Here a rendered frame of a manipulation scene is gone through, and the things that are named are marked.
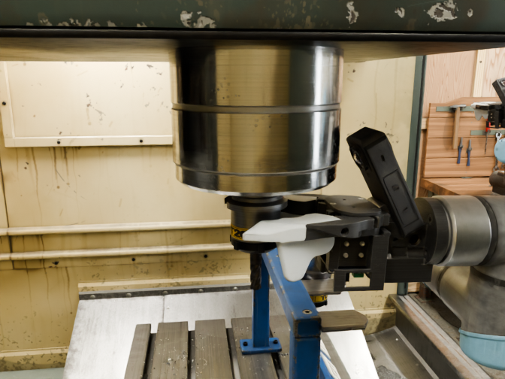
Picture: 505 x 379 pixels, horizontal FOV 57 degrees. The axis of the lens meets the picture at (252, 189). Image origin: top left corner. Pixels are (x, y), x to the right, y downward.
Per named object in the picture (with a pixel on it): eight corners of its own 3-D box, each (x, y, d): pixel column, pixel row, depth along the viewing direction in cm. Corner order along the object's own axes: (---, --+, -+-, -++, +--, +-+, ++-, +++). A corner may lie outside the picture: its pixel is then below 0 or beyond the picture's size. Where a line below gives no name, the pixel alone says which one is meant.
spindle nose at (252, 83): (170, 166, 52) (165, 54, 49) (307, 161, 55) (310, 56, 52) (178, 202, 37) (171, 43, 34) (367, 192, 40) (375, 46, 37)
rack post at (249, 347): (278, 340, 119) (279, 228, 112) (282, 352, 114) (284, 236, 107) (239, 342, 118) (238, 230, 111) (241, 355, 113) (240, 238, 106)
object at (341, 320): (360, 312, 70) (360, 307, 70) (373, 330, 65) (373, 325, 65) (314, 315, 69) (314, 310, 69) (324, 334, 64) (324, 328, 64)
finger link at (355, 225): (316, 246, 41) (386, 231, 45) (316, 229, 40) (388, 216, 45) (284, 231, 44) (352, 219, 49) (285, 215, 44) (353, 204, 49)
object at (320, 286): (337, 281, 80) (337, 277, 80) (347, 295, 75) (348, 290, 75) (297, 283, 80) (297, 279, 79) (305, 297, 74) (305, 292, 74)
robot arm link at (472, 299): (490, 325, 62) (503, 247, 59) (547, 377, 51) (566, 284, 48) (432, 325, 61) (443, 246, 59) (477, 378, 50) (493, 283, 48)
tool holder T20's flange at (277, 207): (221, 198, 49) (220, 174, 48) (276, 195, 50) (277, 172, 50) (231, 214, 43) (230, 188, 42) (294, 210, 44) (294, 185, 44)
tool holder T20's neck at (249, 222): (227, 228, 49) (227, 199, 48) (273, 225, 50) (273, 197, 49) (235, 244, 44) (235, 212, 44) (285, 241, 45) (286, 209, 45)
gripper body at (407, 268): (327, 293, 46) (443, 290, 47) (334, 207, 44) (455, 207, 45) (308, 263, 53) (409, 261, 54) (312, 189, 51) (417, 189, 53)
